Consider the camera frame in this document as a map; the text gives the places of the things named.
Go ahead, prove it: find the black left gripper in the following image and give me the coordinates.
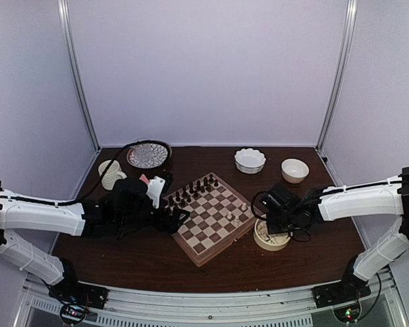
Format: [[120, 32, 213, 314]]
[[117, 198, 190, 234]]

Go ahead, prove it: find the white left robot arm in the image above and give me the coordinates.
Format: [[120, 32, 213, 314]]
[[0, 172, 190, 302]]

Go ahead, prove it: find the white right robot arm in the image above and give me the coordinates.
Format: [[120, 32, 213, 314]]
[[258, 167, 409, 301]]

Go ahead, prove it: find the wooden chess board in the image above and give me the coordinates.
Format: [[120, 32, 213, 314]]
[[165, 173, 256, 267]]

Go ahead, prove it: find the cream cat ear bowl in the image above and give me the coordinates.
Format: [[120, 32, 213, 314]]
[[254, 219, 290, 252]]

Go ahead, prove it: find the pink cat ear bowl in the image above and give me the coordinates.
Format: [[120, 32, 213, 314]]
[[139, 174, 149, 185]]

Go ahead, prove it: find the white ribbed mug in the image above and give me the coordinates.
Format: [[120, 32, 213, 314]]
[[98, 160, 127, 191]]

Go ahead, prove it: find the plain white round bowl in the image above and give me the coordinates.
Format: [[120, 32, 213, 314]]
[[281, 158, 309, 184]]

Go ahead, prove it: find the clear drinking glass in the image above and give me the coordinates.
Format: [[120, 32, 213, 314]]
[[133, 143, 153, 163]]

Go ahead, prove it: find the patterned ceramic plate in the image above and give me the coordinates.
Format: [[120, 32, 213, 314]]
[[126, 140, 172, 169]]

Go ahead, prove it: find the white scalloped bowl black rim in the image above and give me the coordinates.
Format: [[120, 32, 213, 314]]
[[234, 148, 267, 174]]

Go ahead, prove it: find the aluminium front rail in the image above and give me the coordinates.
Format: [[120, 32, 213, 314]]
[[10, 268, 409, 326]]

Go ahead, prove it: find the aluminium frame post left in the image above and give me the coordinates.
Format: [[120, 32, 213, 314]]
[[57, 0, 100, 152]]

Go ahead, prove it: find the aluminium frame post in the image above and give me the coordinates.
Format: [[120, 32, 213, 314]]
[[316, 0, 358, 153], [57, 0, 100, 152]]

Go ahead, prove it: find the aluminium frame post right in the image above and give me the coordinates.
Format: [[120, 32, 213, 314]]
[[316, 0, 358, 153]]

